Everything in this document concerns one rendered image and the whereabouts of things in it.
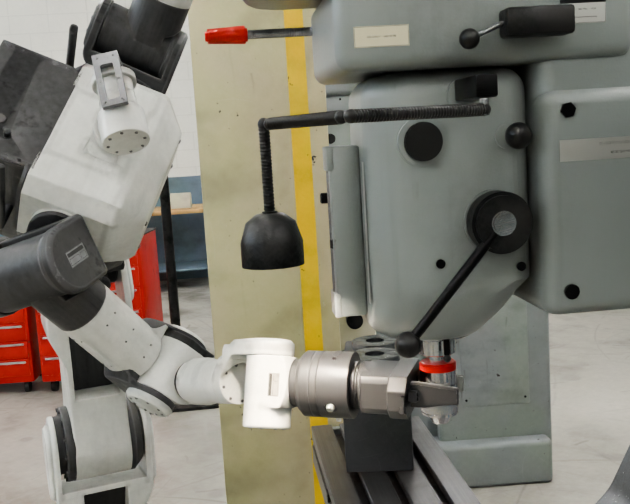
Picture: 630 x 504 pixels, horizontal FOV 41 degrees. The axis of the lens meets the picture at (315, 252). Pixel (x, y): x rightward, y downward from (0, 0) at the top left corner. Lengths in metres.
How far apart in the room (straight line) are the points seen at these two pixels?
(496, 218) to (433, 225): 0.07
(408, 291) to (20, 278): 0.53
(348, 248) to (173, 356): 0.42
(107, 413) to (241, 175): 1.29
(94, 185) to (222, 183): 1.52
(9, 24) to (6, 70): 9.02
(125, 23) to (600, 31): 0.76
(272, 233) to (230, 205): 1.83
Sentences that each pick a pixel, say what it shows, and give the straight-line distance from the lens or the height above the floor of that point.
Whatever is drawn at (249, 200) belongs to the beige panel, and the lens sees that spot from 2.77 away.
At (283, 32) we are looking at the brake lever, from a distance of 1.15.
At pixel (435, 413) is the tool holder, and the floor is 1.21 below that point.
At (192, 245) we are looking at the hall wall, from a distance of 10.11.
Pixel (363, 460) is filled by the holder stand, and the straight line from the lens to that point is 1.55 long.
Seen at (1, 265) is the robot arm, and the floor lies 1.42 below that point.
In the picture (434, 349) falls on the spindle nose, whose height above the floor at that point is 1.29.
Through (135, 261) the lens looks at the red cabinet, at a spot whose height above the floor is 0.84.
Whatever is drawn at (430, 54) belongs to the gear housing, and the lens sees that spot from 0.96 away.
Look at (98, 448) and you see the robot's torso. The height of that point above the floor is 1.02.
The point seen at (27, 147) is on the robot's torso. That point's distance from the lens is 1.30.
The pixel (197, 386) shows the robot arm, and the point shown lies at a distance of 1.29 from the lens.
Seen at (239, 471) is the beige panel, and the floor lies 0.46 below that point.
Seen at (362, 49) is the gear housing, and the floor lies 1.65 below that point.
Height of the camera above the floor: 1.56
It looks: 8 degrees down
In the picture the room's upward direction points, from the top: 4 degrees counter-clockwise
